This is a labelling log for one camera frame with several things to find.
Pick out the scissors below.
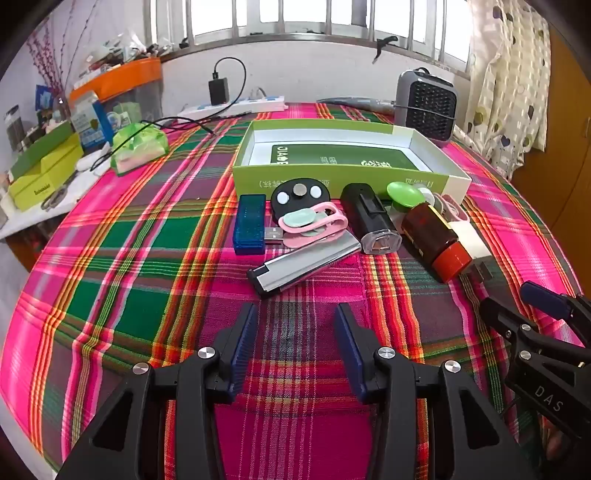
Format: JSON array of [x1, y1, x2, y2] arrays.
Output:
[[41, 178, 77, 210]]

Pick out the blue translucent usb reader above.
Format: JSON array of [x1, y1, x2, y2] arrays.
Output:
[[233, 194, 284, 256]]

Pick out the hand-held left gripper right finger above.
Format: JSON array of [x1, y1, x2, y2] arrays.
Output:
[[335, 302, 536, 480]]

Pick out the black bike light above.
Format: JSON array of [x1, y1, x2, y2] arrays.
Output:
[[341, 183, 400, 254]]

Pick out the white side table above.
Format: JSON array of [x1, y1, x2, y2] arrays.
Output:
[[0, 152, 112, 241]]

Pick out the green tissue packet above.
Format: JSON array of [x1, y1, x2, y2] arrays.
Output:
[[112, 122, 169, 177]]

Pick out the glass jar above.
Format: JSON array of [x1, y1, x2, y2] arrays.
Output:
[[4, 105, 26, 151]]

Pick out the small white round cap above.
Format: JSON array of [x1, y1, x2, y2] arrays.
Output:
[[418, 185, 446, 210]]

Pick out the wooden cabinet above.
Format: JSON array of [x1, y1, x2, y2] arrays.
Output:
[[512, 23, 591, 296]]

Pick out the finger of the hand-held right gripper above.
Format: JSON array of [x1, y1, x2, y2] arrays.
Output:
[[479, 295, 591, 385], [521, 281, 591, 347]]

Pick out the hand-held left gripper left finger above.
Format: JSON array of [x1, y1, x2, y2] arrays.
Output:
[[55, 302, 259, 480]]

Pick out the metal window grille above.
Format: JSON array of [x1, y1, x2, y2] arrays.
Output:
[[143, 0, 472, 75]]

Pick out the white charger plug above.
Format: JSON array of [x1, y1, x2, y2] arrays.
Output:
[[455, 220, 497, 282]]

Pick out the green cardboard box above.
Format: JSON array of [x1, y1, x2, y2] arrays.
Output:
[[232, 121, 472, 206]]

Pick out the blue and white box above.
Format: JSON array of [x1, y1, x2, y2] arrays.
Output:
[[71, 92, 114, 148]]

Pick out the yellow-green box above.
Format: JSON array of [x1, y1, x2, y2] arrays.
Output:
[[8, 134, 84, 213]]

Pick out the grey patterned cloth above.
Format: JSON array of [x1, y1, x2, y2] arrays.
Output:
[[316, 95, 398, 114]]

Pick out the white power strip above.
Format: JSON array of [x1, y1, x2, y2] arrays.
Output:
[[178, 95, 287, 118]]

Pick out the black power adapter with cable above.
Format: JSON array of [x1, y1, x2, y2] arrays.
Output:
[[92, 58, 247, 175]]

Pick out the brown bottle with red cap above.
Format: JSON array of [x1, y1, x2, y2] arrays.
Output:
[[401, 202, 474, 283]]

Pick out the clear bin with orange lid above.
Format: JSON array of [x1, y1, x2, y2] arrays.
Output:
[[69, 58, 162, 125]]

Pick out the pink clip with teal pads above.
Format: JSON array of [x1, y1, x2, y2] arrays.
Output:
[[278, 202, 348, 247]]

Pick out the grey small fan heater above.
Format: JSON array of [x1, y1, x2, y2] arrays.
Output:
[[393, 68, 459, 147]]

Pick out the white rounded case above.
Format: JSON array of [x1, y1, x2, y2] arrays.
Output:
[[76, 143, 112, 172]]

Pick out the pink cable clip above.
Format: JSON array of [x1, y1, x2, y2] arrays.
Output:
[[436, 194, 469, 223]]

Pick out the black hook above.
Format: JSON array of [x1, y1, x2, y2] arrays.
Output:
[[373, 36, 398, 63]]

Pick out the black round magnet disc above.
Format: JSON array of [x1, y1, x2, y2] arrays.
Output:
[[271, 178, 326, 227]]

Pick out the patterned curtain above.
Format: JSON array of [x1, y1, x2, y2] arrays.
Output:
[[466, 0, 552, 181]]

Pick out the purple flower branches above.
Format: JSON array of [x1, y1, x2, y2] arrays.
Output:
[[25, 0, 100, 107]]

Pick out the plaid tablecloth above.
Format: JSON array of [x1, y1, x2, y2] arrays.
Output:
[[0, 102, 589, 480]]

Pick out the dark green box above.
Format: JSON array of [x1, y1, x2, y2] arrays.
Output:
[[9, 122, 77, 181]]

